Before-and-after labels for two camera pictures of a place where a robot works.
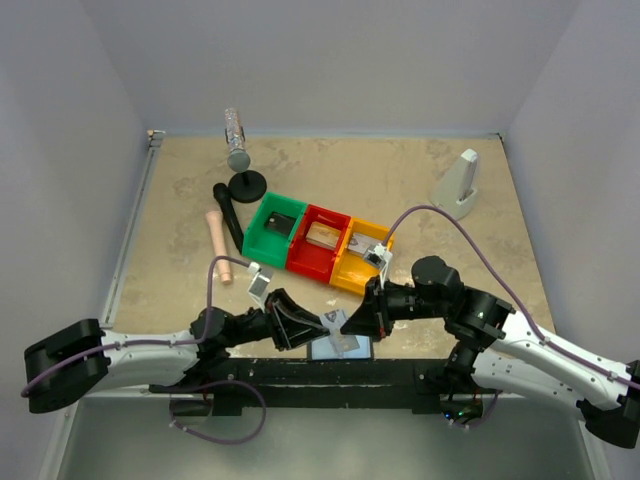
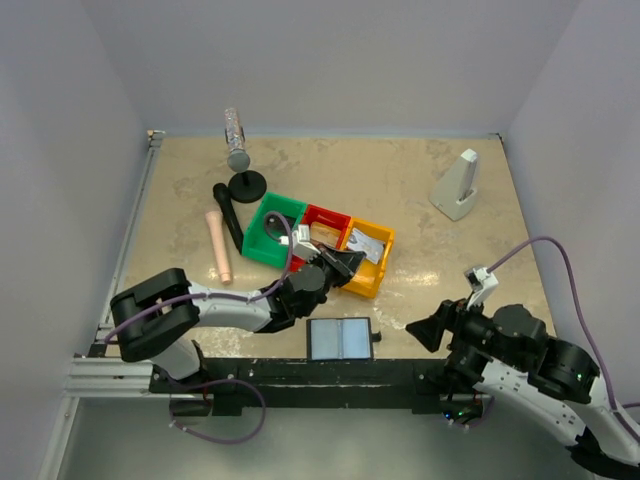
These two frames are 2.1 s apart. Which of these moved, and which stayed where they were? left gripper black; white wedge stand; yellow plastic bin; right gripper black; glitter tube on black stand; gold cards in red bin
Moved: left gripper black; right gripper black
Stayed: gold cards in red bin; white wedge stand; glitter tube on black stand; yellow plastic bin
